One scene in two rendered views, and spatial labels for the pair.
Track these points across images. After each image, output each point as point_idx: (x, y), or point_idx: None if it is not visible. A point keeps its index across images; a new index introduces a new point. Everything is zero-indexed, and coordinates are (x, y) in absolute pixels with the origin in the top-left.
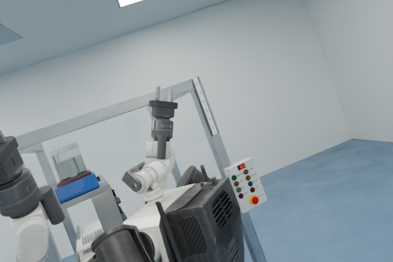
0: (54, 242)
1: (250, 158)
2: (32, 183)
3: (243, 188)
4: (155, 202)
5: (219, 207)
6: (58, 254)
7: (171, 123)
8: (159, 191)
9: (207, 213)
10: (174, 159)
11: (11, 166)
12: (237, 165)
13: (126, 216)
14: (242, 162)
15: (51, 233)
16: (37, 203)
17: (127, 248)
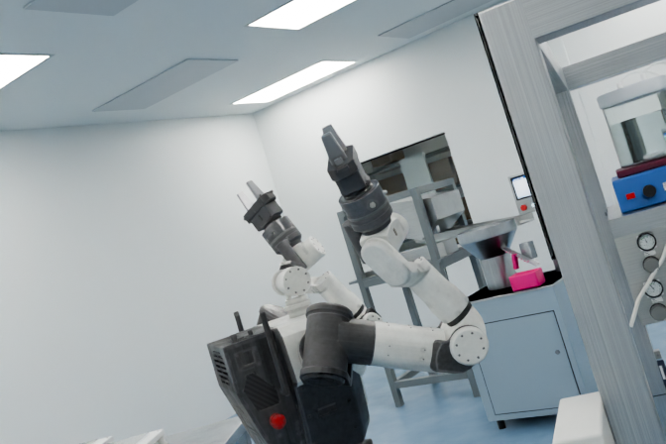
0: (613, 269)
1: (560, 439)
2: (268, 237)
3: None
4: (237, 311)
5: (218, 364)
6: (622, 291)
7: (343, 208)
8: (286, 305)
9: (210, 354)
10: (375, 272)
11: (259, 221)
12: (558, 413)
13: (633, 309)
14: (556, 423)
15: (616, 251)
16: (278, 252)
17: None
